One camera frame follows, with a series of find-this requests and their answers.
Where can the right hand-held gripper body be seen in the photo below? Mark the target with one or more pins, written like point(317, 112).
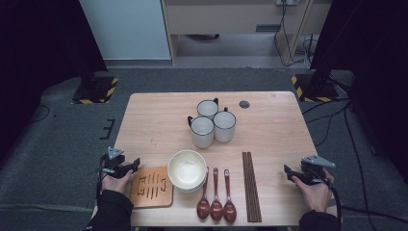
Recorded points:
point(312, 170)

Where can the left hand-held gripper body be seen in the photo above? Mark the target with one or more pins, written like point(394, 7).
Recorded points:
point(116, 163)

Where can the wooden coaster with cutouts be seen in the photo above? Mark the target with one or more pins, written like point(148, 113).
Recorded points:
point(150, 202)

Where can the row of brown chopsticks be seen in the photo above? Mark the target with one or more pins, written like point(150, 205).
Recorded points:
point(251, 189)

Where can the red-brown wooden spoon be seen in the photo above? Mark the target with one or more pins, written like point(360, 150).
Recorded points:
point(229, 211)
point(216, 210)
point(203, 208)

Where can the person's left hand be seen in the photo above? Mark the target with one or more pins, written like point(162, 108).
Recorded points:
point(115, 185)

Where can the person's right hand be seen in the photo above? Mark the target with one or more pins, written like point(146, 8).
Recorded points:
point(317, 195)

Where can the white ribbed cup black rim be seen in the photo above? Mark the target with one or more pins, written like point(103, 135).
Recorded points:
point(202, 134)
point(224, 128)
point(207, 108)

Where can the black stand with striped base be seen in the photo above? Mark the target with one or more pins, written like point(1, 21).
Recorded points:
point(96, 91)
point(316, 89)

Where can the dark curtain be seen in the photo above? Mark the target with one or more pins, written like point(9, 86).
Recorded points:
point(38, 64)
point(378, 64)

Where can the white panel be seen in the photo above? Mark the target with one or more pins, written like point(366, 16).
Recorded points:
point(125, 29)

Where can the swivel chair base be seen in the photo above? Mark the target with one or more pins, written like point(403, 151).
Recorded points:
point(202, 37)

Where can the light wooden desk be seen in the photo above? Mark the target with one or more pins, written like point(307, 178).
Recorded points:
point(224, 19)

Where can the white power strip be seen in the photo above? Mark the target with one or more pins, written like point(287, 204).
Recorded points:
point(287, 2)

